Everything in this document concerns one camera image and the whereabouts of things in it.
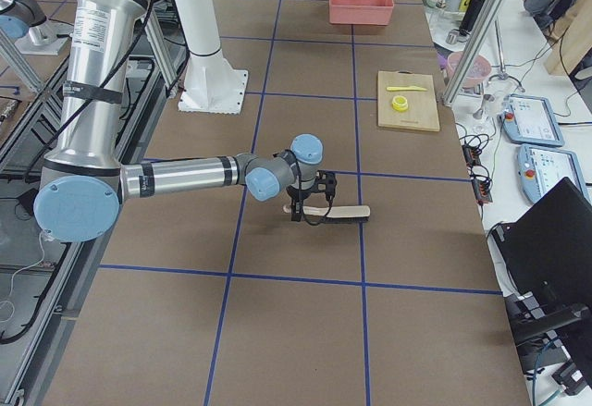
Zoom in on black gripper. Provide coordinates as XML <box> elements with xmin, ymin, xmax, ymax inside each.
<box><xmin>286</xmin><ymin>186</ymin><xmax>315</xmax><ymax>222</ymax></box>

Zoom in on white brush with black bristles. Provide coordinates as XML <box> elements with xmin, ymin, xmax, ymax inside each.
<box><xmin>282</xmin><ymin>204</ymin><xmax>371</xmax><ymax>225</ymax></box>

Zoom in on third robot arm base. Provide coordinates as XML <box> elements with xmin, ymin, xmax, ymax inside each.
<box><xmin>1</xmin><ymin>0</ymin><xmax>73</xmax><ymax>55</ymax></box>

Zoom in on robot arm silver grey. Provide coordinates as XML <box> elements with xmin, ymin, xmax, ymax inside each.
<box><xmin>33</xmin><ymin>0</ymin><xmax>323</xmax><ymax>242</ymax></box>

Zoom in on pink plastic bin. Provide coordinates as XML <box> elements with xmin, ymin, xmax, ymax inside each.
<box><xmin>328</xmin><ymin>0</ymin><xmax>394</xmax><ymax>26</ymax></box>

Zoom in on yellow lemon slices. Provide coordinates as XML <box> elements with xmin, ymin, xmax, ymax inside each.
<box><xmin>391</xmin><ymin>95</ymin><xmax>409</xmax><ymax>113</ymax></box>

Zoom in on yellow plastic knife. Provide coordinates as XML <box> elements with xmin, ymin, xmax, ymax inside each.
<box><xmin>386</xmin><ymin>85</ymin><xmax>427</xmax><ymax>92</ymax></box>

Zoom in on bamboo cutting board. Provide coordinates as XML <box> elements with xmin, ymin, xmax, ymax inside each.
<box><xmin>377</xmin><ymin>71</ymin><xmax>440</xmax><ymax>132</ymax></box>

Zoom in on black power strip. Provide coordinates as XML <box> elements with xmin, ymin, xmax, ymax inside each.
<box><xmin>462</xmin><ymin>144</ymin><xmax>493</xmax><ymax>205</ymax></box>

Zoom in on pink bowl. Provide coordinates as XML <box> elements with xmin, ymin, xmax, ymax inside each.
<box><xmin>446</xmin><ymin>51</ymin><xmax>492</xmax><ymax>89</ymax></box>

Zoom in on metal cup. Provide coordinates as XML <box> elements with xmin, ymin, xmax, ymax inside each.
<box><xmin>446</xmin><ymin>29</ymin><xmax>467</xmax><ymax>45</ymax></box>

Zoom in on lower teach pendant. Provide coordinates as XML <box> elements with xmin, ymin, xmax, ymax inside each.
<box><xmin>517</xmin><ymin>144</ymin><xmax>590</xmax><ymax>203</ymax></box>

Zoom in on teach pendant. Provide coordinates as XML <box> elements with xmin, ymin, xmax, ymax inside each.
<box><xmin>517</xmin><ymin>144</ymin><xmax>590</xmax><ymax>203</ymax></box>
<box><xmin>499</xmin><ymin>94</ymin><xmax>564</xmax><ymax>147</ymax></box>

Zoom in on upper teach pendant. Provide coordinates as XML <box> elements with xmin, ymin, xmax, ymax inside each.
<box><xmin>499</xmin><ymin>94</ymin><xmax>564</xmax><ymax>147</ymax></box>

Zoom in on black laptop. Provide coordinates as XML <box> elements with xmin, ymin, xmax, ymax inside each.
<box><xmin>493</xmin><ymin>178</ymin><xmax>591</xmax><ymax>306</ymax></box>

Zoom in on black bottle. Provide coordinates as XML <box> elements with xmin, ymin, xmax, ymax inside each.
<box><xmin>459</xmin><ymin>0</ymin><xmax>485</xmax><ymax>34</ymax></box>

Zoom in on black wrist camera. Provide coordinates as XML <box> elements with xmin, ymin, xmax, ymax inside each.
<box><xmin>315</xmin><ymin>170</ymin><xmax>338</xmax><ymax>204</ymax></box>

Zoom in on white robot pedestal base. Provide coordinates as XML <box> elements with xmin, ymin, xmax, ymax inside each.
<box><xmin>175</xmin><ymin>0</ymin><xmax>248</xmax><ymax>115</ymax></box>

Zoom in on aluminium frame post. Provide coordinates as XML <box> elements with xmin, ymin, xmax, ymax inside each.
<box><xmin>442</xmin><ymin>0</ymin><xmax>505</xmax><ymax>107</ymax></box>

